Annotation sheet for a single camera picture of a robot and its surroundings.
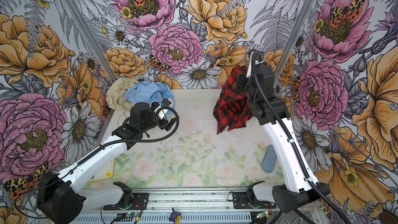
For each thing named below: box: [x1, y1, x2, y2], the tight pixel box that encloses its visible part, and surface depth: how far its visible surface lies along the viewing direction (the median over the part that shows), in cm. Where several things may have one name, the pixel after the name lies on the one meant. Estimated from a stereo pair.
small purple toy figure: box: [167, 207, 182, 224], surface depth 68 cm
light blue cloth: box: [125, 79, 175, 115], surface depth 110 cm
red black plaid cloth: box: [212, 65, 254, 135], surface depth 98 cm
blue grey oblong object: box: [261, 144, 278, 173], surface depth 87 cm
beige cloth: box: [105, 77, 140, 111], surface depth 113 cm
